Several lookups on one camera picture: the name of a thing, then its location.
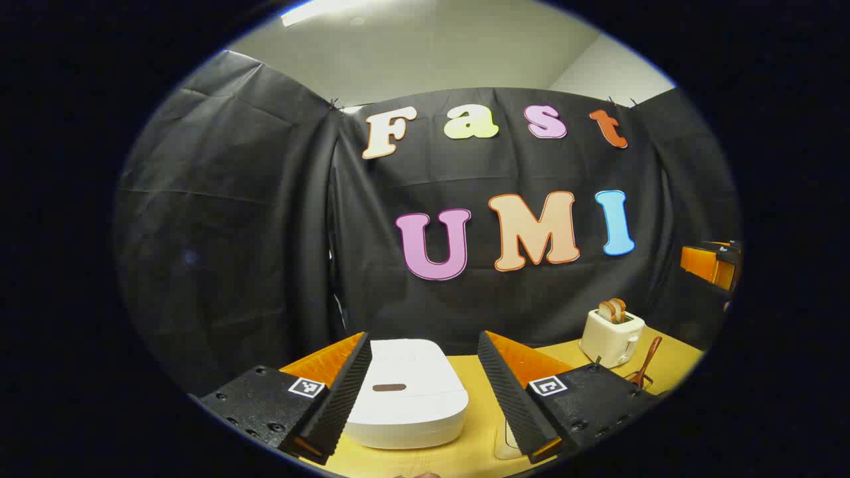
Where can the brown wooden spoon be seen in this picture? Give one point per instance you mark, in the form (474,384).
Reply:
(649,358)

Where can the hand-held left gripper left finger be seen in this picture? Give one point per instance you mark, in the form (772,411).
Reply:
(342,398)

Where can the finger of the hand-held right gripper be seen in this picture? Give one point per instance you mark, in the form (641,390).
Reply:
(700,265)

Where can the white toaster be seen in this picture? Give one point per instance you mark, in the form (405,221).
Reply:
(607,338)

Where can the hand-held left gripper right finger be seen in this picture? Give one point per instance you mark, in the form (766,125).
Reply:
(511,398)

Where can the black backdrop cloth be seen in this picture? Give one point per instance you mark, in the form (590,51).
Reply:
(232,232)

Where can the white rice cooker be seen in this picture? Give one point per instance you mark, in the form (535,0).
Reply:
(412,411)

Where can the clear plastic container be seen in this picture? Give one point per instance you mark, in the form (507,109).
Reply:
(503,453)

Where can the toasted bread slice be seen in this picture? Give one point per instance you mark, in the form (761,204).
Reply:
(619,309)
(604,312)

